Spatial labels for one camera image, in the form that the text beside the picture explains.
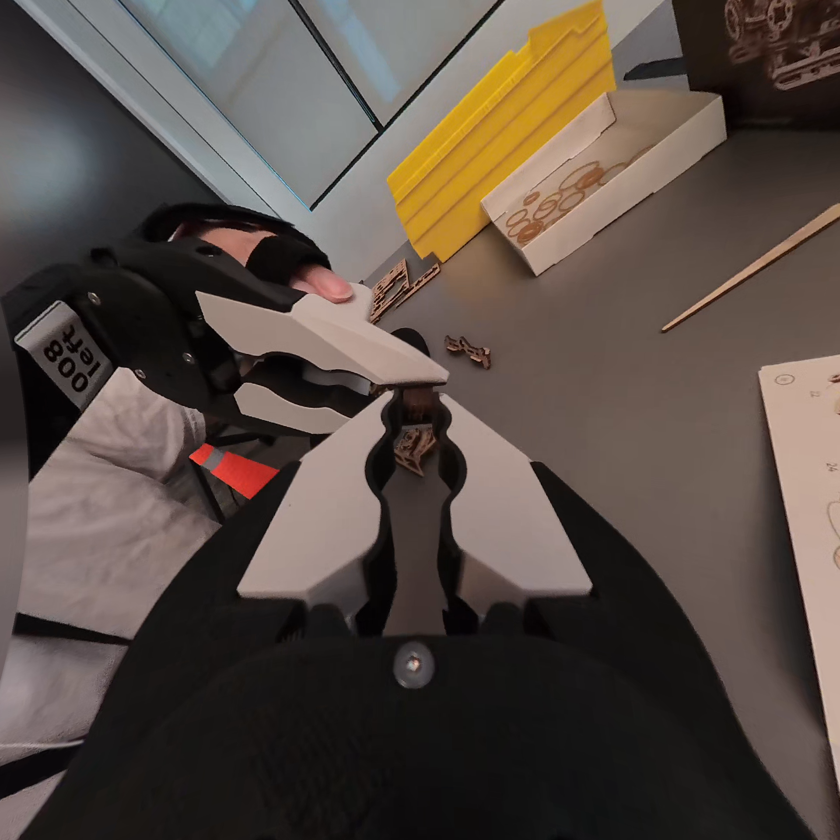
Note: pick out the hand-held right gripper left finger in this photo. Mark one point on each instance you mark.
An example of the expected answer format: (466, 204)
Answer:
(315, 518)

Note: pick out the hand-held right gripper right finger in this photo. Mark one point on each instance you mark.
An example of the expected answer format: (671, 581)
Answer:
(512, 525)

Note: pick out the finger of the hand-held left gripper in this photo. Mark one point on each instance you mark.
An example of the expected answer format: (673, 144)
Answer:
(328, 334)
(289, 410)

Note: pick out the dark printed model box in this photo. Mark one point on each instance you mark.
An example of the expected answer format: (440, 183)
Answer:
(761, 59)

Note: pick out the person's left hand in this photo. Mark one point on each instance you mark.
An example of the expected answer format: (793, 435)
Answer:
(325, 285)

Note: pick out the laser-cut wooden part sheets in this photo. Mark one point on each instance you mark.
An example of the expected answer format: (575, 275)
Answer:
(394, 289)

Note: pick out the black round object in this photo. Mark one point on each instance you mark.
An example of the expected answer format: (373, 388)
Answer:
(412, 340)

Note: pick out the laser-cut wooden lattice part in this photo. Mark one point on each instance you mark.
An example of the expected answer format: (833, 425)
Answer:
(413, 453)

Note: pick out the small wooden cut-out part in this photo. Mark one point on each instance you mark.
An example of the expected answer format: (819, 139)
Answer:
(469, 351)

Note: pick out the window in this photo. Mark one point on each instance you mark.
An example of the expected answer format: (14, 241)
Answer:
(262, 85)

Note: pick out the stack of yellow plastic trays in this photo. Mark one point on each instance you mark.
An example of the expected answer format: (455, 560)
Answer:
(499, 144)

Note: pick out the pile of wooden rings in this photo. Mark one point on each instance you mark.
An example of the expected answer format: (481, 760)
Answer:
(564, 197)

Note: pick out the printed instruction sheet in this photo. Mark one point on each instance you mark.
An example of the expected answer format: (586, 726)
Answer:
(807, 472)

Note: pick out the white cardboard box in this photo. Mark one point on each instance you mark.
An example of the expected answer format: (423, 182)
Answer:
(630, 197)

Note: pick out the long wooden stick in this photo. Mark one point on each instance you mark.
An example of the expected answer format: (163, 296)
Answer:
(754, 266)

